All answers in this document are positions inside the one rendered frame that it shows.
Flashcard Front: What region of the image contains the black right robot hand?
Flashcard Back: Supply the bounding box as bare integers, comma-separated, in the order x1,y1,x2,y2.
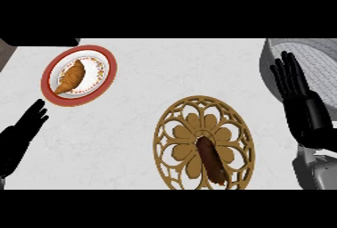
269,51,337,151

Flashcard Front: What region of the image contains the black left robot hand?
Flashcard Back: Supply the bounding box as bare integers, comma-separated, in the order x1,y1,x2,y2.
0,98,50,180

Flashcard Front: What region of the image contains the grey woven basket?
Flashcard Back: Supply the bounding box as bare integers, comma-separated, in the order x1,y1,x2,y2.
258,38,337,110

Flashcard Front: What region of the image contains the gold openwork round placemat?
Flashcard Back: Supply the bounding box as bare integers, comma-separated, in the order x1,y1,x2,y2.
152,94,257,191

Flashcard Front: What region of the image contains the golden brown croissant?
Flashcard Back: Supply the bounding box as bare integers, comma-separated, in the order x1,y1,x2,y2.
53,59,87,95

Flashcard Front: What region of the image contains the red rimmed white plate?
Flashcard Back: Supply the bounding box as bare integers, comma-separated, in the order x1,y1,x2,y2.
40,45,118,108

